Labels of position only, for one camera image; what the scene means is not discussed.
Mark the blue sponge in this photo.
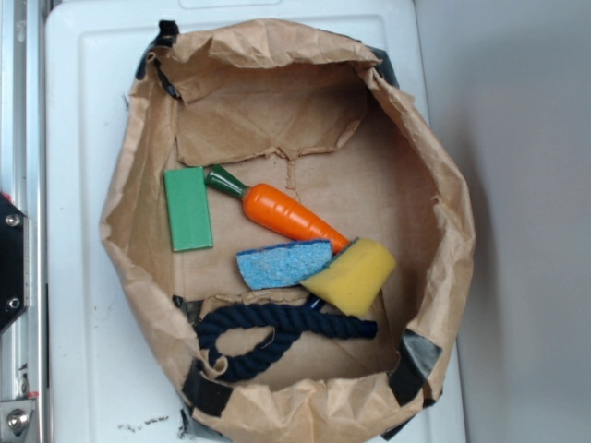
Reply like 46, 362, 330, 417
236, 240, 333, 291

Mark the yellow sponge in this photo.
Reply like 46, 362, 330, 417
299, 238, 396, 317

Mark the green rectangular sponge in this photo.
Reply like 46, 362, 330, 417
163, 167, 213, 252

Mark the orange plastic carrot toy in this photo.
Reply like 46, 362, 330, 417
205, 164, 350, 254

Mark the brown paper bag tray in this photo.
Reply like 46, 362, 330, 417
101, 19, 476, 442

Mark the dark blue rope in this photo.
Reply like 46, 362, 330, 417
197, 297, 379, 383

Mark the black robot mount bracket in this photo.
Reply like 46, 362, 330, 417
0, 193, 30, 335

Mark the aluminium frame rail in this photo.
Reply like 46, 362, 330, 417
1, 1, 52, 442

